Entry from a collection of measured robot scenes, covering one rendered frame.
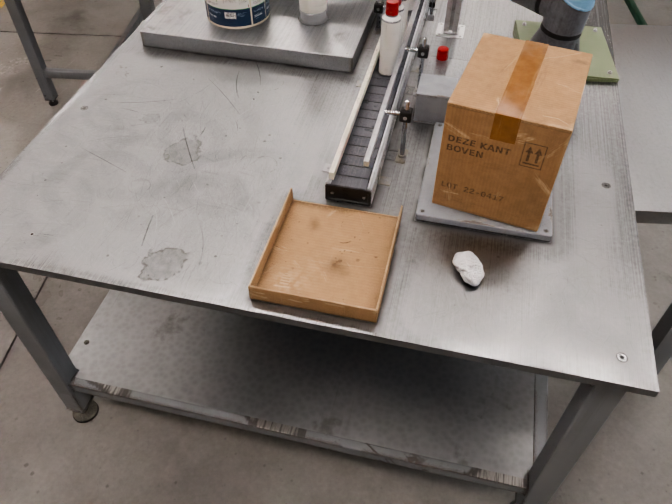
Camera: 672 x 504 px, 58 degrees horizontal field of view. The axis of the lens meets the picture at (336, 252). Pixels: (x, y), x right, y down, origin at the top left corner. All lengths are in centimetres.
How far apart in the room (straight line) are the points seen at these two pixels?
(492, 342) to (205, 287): 58
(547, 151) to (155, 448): 144
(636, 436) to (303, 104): 145
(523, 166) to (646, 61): 93
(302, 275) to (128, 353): 86
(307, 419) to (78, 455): 75
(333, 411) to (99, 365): 72
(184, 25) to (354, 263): 107
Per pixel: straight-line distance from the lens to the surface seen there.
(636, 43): 223
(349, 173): 142
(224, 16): 200
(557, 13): 188
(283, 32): 197
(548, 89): 132
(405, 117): 146
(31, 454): 218
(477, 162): 130
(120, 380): 193
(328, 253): 130
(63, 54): 395
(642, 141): 178
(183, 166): 156
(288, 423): 177
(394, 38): 170
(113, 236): 143
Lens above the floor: 180
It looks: 48 degrees down
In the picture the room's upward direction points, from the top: straight up
